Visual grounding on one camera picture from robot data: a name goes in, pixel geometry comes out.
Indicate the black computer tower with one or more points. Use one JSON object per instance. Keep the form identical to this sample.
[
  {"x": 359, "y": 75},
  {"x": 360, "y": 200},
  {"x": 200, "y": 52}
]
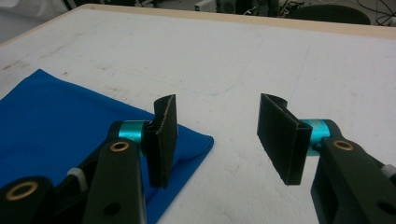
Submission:
[
  {"x": 264, "y": 6},
  {"x": 228, "y": 6}
]

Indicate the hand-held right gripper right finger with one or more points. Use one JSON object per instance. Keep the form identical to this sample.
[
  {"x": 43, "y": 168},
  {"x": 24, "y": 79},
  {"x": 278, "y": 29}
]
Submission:
[{"x": 283, "y": 140}]

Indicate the blue t-shirt white print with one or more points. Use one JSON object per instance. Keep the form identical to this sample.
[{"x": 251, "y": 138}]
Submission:
[{"x": 53, "y": 124}]

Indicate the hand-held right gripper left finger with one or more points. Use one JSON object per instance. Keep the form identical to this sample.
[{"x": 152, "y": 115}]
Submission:
[{"x": 118, "y": 180}]

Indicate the black round stool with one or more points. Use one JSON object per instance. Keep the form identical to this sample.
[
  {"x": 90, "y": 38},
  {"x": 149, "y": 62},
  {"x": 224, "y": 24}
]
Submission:
[{"x": 330, "y": 15}]

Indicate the white table mat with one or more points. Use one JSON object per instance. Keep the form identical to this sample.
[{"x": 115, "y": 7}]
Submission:
[{"x": 218, "y": 62}]

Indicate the white power supply box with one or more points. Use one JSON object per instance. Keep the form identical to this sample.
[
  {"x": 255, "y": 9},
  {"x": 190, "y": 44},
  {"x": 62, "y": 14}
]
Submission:
[{"x": 206, "y": 5}]

